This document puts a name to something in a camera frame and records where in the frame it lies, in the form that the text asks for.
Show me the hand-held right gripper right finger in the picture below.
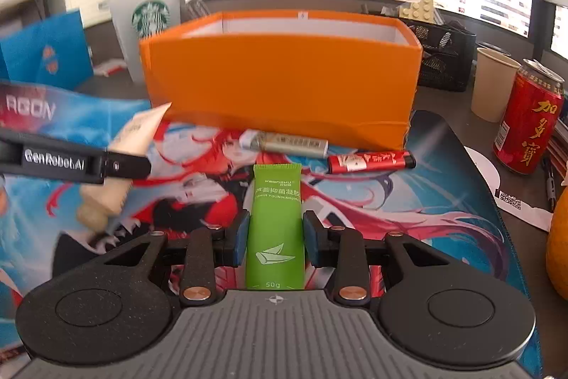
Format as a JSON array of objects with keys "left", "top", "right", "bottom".
[{"left": 302, "top": 210, "right": 449, "bottom": 304}]

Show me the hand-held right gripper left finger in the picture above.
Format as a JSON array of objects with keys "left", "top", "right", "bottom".
[{"left": 104, "top": 210, "right": 251, "bottom": 304}]

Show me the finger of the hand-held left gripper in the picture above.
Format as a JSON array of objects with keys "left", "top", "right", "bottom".
[{"left": 104, "top": 148, "right": 152, "bottom": 181}]

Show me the green cosmetic tube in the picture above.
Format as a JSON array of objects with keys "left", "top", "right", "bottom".
[{"left": 245, "top": 163, "right": 307, "bottom": 291}]

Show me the cream cosmetic tube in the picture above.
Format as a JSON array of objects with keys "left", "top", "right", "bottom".
[{"left": 76, "top": 101, "right": 173, "bottom": 228}]

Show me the orange cardboard box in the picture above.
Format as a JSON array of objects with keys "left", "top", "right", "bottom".
[{"left": 139, "top": 10, "right": 423, "bottom": 151}]

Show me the red and white paper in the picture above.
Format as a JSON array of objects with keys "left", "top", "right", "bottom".
[{"left": 91, "top": 59, "right": 129, "bottom": 78}]

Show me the blue paper bag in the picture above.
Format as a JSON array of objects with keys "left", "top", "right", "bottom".
[{"left": 0, "top": 8, "right": 95, "bottom": 87}]

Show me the printed anime desk mat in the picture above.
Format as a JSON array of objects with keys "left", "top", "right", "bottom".
[{"left": 0, "top": 79, "right": 544, "bottom": 379}]

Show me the translucent plastic cup green logo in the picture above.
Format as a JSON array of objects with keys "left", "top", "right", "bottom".
[{"left": 109, "top": 0, "right": 182, "bottom": 84}]

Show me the white paper with code print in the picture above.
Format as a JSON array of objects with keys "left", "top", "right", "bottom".
[{"left": 464, "top": 146, "right": 553, "bottom": 231}]

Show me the black mesh desk organizer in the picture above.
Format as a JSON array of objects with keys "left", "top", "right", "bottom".
[{"left": 368, "top": 4, "right": 477, "bottom": 92}]

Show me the beige paper cup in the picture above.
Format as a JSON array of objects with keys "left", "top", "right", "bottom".
[{"left": 470, "top": 47, "right": 522, "bottom": 123}]

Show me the red drink can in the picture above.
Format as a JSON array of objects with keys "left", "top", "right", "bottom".
[{"left": 492, "top": 59, "right": 565, "bottom": 175}]

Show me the orange fruit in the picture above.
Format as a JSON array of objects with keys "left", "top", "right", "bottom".
[{"left": 545, "top": 188, "right": 568, "bottom": 302}]

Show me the yellow toy brick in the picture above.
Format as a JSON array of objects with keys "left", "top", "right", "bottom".
[{"left": 397, "top": 0, "right": 438, "bottom": 23}]

